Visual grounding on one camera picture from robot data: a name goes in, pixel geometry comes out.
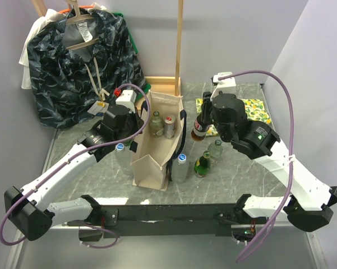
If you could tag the lemon print cloth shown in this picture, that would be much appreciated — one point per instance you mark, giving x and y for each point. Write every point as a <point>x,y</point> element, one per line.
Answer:
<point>254,108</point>

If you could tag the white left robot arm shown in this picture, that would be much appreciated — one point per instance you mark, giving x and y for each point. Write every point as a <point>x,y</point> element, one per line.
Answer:
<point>32,208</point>

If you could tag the clear soda water bottle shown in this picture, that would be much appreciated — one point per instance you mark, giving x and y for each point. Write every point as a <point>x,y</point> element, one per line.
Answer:
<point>156,124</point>

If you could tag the wooden clothes hanger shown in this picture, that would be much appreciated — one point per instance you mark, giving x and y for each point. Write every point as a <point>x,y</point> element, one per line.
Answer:
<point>77,30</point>

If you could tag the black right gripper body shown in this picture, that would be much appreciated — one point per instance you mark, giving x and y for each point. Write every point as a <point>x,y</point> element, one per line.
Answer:
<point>224,134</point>

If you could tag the beige canvas tote bag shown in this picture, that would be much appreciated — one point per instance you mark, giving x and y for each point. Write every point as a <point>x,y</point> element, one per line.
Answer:
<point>152,156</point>

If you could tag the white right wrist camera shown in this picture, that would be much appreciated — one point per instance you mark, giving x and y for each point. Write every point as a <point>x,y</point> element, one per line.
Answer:
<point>227,85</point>

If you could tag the silver red soda can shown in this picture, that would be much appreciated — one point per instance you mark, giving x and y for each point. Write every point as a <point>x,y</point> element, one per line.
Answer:
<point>169,126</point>

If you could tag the green glass bottle right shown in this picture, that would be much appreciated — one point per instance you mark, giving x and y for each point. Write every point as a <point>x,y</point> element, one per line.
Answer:
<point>202,165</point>

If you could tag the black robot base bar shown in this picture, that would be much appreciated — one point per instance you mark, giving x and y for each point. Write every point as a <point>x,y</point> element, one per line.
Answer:
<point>190,219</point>

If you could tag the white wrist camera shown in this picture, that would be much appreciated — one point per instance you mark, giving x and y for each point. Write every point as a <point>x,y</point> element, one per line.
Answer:
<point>227,85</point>
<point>127,98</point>

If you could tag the wooden clothes rack stand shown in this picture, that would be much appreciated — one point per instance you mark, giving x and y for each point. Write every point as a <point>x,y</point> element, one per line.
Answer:
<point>160,84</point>

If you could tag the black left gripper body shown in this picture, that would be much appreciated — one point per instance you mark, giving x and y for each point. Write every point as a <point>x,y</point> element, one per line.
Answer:
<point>120,130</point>

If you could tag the dark cola glass bottle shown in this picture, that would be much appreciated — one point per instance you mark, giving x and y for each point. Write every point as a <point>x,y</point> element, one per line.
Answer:
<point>200,127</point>

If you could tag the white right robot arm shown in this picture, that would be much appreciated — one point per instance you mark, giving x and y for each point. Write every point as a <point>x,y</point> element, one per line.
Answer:
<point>307,202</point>

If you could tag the dark patterned hanging jacket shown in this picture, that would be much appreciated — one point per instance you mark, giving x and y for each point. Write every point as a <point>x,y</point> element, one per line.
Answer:
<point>113,57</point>

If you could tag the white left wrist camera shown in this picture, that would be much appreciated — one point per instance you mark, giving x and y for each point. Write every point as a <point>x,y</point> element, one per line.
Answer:
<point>127,98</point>

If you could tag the clear water bottle right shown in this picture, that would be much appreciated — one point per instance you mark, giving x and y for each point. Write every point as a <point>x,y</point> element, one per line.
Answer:
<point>179,169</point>

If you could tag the clear water bottle left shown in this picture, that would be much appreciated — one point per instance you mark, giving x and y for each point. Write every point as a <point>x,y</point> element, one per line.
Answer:
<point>123,158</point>

